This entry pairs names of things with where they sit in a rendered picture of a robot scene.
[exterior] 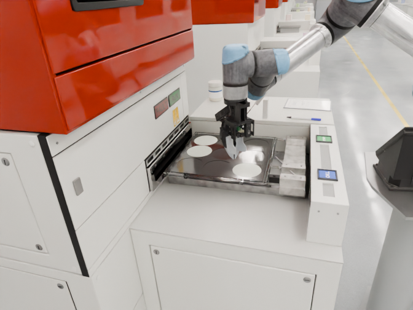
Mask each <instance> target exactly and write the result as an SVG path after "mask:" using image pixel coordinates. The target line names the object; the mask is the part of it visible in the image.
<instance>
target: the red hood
mask: <svg viewBox="0 0 413 310"><path fill-rule="evenodd" d="M194 57H195V56H194V38H193V30H192V11H191V0H0V129H6V130H21V131H30V132H45V133H54V134H62V135H67V134H69V133H71V132H72V131H74V130H76V129H77V128H79V127H80V126H82V125H84V124H86V123H87V122H89V121H91V120H92V119H94V118H96V117H97V116H99V115H100V114H102V113H104V112H105V111H107V110H109V109H110V108H112V107H113V106H116V105H117V104H119V103H120V102H122V101H124V100H125V99H127V98H128V97H131V96H132V95H134V94H135V93H137V92H139V91H140V90H142V89H144V88H145V87H147V86H149V85H150V84H152V83H153V82H155V81H157V80H159V79H160V78H162V77H164V76H165V75H167V74H168V73H170V72H172V71H174V70H175V69H177V68H179V67H180V66H182V65H184V64H185V63H187V62H189V61H190V60H192V59H193V58H194Z"/></svg>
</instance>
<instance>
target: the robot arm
mask: <svg viewBox="0 0 413 310"><path fill-rule="evenodd" d="M355 26H358V27H360V28H366V27H369V28H370V29H372V30H374V31H375V32H376V33H378V34H380V35H381V36H382V37H384V38H385V39H387V40H388V41H390V42H391V43H393V44H394V45H396V46H397V47H399V48H400V49H401V50H403V51H405V52H406V53H407V54H409V55H410V56H412V57H413V18H412V17H411V16H409V15H408V14H406V13H405V12H403V11H402V10H400V9H399V8H397V7H396V6H394V5H393V4H391V3H390V2H389V0H332V1H331V3H330V4H329V6H328V7H327V9H326V10H325V12H324V14H323V15H322V16H321V18H320V19H319V21H317V22H316V24H314V25H313V26H312V27H311V28H310V31H309V32H308V33H307V34H305V35H304V36H303V37H301V38H300V39H298V40H297V41H296V42H295V43H293V44H292V45H290V46H289V47H288V48H287V49H274V48H273V49H266V50H249V49H248V45H247V44H228V45H226V46H224V47H223V49H222V81H223V85H222V90H223V98H224V104H225V105H227V106H226V107H224V108H223V109H222V110H220V111H218V112H217V113H216V114H215V118H216V121H221V122H222V124H221V127H220V133H219V137H220V140H221V142H222V144H223V146H224V147H225V149H226V151H227V153H228V155H229V156H230V157H231V158H232V159H235V158H236V157H237V155H238V153H239V151H242V152H246V146H245V144H244V142H243V137H246V138H248V137H250V136H251V135H253V136H254V119H252V118H250V117H248V116H247V107H250V102H248V101H247V97H248V98H249V99H250V100H260V99H261V98H262V97H263V96H264V95H265V94H266V92H267V91H268V90H269V89H270V88H272V87H273V86H274V85H275V84H277V83H278V82H280V81H281V80H282V79H283V78H285V77H286V76H287V75H289V73H291V72H292V71H294V70H295V69H296V68H297V67H299V66H300V65H302V64H303V63H304V62H305V61H307V60H308V59H309V58H310V57H312V56H313V55H315V54H316V53H317V52H318V51H319V50H321V49H327V48H328V47H329V46H331V45H332V44H334V43H335V42H336V41H338V40H339V39H340V38H342V37H343V36H345V35H346V34H347V33H348V32H349V31H351V30H352V29H353V28H354V27H355ZM251 124H252V125H253V131H251ZM233 141H234V143H233Z"/></svg>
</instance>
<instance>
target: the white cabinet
mask: <svg viewBox="0 0 413 310"><path fill-rule="evenodd" d="M130 232H131V236H132V242H133V247H134V251H135V256H136V262H137V265H138V270H139V274H140V280H141V285H142V289H143V295H144V300H145V303H146V309H147V310H334V305H335V302H336V296H337V290H338V286H339V281H340V275H341V271H342V265H343V264H339V263H332V262H328V261H321V260H314V259H310V258H303V257H298V256H291V255H284V254H280V253H273V252H266V251H262V250H255V249H250V248H243V247H236V246H232V245H225V244H217V243H213V242H206V241H202V240H195V239H188V238H183V237H176V236H169V235H165V234H158V233H154V232H147V231H140V230H135V229H130Z"/></svg>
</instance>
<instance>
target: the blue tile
mask: <svg viewBox="0 0 413 310"><path fill-rule="evenodd" d="M319 177H321V178H333V179H336V173H335V172H332V171H324V170H319Z"/></svg>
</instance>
